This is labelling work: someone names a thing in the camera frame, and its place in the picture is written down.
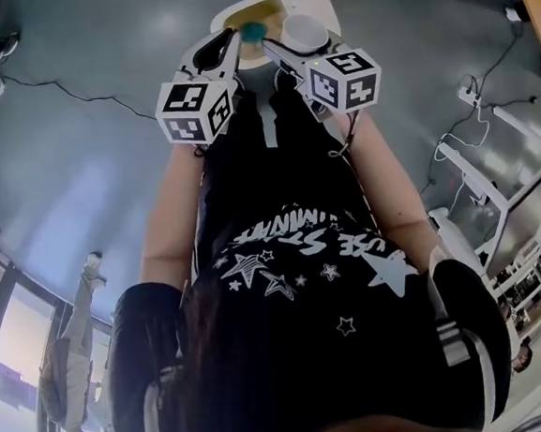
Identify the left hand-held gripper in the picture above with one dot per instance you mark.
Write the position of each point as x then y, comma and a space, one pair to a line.
186, 109

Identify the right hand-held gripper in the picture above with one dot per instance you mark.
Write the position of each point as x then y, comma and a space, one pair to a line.
343, 81

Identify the teal trash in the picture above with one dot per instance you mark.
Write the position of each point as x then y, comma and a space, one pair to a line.
252, 32

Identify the person's left forearm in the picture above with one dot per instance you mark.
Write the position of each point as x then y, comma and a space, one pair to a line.
176, 209

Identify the person's right forearm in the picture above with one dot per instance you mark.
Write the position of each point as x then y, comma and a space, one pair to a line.
388, 186

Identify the person's black star-print shirt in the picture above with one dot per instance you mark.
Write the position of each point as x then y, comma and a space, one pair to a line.
295, 279

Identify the white rounded machine base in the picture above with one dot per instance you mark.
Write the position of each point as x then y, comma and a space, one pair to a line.
456, 236

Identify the white shelving rack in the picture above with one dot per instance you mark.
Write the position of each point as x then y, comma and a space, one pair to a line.
534, 276

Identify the white table frame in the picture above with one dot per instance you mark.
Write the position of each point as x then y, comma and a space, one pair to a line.
493, 181

